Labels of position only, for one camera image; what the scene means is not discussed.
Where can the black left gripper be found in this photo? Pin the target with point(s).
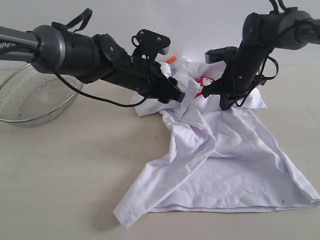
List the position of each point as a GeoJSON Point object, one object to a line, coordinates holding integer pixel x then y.
{"type": "Point", "coordinates": [146, 78]}

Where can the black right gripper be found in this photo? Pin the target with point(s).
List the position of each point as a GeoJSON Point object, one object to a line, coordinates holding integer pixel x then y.
{"type": "Point", "coordinates": [235, 82]}

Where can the white t-shirt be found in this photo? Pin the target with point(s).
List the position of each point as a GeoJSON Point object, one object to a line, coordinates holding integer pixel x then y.
{"type": "Point", "coordinates": [218, 161]}

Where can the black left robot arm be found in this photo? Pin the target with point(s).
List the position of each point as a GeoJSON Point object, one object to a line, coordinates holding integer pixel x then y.
{"type": "Point", "coordinates": [53, 49]}

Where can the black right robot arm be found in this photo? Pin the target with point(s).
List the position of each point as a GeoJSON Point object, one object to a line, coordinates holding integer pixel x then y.
{"type": "Point", "coordinates": [261, 34]}

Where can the orange shirt tag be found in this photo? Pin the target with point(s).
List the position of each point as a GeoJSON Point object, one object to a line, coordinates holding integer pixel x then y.
{"type": "Point", "coordinates": [171, 60]}

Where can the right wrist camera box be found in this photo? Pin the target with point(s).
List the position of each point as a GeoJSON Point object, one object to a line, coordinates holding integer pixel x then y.
{"type": "Point", "coordinates": [225, 54]}

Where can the metal wire mesh basket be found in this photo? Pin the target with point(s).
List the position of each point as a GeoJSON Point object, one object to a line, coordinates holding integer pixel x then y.
{"type": "Point", "coordinates": [29, 98]}

